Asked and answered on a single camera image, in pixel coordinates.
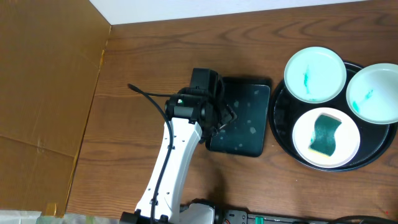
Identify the green scouring sponge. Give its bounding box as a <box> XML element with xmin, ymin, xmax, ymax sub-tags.
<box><xmin>308</xmin><ymin>114</ymin><xmax>342</xmax><ymax>157</ymax></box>

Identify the mint green plate right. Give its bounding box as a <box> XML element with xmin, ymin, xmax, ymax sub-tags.
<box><xmin>346</xmin><ymin>63</ymin><xmax>397</xmax><ymax>124</ymax></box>

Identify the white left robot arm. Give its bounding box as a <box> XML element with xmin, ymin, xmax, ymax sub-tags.
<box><xmin>119</xmin><ymin>86</ymin><xmax>236</xmax><ymax>224</ymax></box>

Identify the brown cardboard panel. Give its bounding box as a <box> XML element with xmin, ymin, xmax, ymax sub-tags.
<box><xmin>1</xmin><ymin>0</ymin><xmax>111</xmax><ymax>216</ymax></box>

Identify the white plate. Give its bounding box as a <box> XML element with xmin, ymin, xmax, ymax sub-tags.
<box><xmin>292</xmin><ymin>108</ymin><xmax>361</xmax><ymax>169</ymax></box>

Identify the mint green plate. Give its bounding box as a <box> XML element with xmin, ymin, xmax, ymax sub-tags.
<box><xmin>284</xmin><ymin>47</ymin><xmax>347</xmax><ymax>103</ymax></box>
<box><xmin>346</xmin><ymin>63</ymin><xmax>397</xmax><ymax>124</ymax></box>

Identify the mint green plate left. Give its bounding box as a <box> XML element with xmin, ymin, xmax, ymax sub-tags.
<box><xmin>284</xmin><ymin>47</ymin><xmax>347</xmax><ymax>103</ymax></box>

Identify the black rectangular water tray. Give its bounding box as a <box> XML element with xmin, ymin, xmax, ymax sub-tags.
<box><xmin>206</xmin><ymin>77</ymin><xmax>272</xmax><ymax>157</ymax></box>

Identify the black round tray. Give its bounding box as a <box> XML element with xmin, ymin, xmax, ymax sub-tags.
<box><xmin>269</xmin><ymin>81</ymin><xmax>397</xmax><ymax>172</ymax></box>

